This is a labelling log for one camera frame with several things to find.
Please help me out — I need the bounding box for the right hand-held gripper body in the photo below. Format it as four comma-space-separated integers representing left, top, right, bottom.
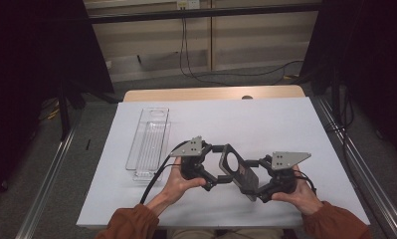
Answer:
260, 151, 312, 197

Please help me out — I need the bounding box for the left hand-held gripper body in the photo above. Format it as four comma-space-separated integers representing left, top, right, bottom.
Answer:
169, 135, 214, 182

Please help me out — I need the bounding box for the black box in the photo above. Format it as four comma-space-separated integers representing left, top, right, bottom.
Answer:
218, 142, 261, 203

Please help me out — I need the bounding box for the clear plastic storage bin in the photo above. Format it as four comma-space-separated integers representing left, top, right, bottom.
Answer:
125, 107, 172, 182

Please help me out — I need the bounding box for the person's right hand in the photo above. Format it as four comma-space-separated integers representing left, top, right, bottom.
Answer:
271, 164, 323, 217

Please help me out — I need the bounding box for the person's left hand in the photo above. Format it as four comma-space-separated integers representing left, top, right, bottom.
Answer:
160, 155, 208, 207

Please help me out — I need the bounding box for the light wooden table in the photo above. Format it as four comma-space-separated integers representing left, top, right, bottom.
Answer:
123, 85, 306, 103

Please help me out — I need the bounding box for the black metal stand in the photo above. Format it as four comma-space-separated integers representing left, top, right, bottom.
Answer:
57, 78, 88, 142

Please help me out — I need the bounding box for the black curtain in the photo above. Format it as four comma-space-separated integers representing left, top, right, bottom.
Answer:
0, 0, 115, 203
299, 0, 397, 165

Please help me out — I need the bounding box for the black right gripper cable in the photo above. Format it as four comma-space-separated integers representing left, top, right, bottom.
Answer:
294, 169, 318, 196

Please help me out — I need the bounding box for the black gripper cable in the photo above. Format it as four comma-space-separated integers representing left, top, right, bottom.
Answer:
139, 139, 191, 205
294, 169, 318, 196

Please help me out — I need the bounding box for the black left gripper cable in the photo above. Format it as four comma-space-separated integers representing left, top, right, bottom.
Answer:
139, 139, 191, 205

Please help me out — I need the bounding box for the metal floor rail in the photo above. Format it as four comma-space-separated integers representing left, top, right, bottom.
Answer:
313, 96, 397, 239
15, 109, 83, 239

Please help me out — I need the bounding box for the black power cable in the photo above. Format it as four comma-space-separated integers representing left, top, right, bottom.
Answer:
178, 16, 240, 88
183, 16, 304, 79

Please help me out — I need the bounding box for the white wall socket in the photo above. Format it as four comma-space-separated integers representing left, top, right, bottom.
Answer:
176, 0, 201, 11

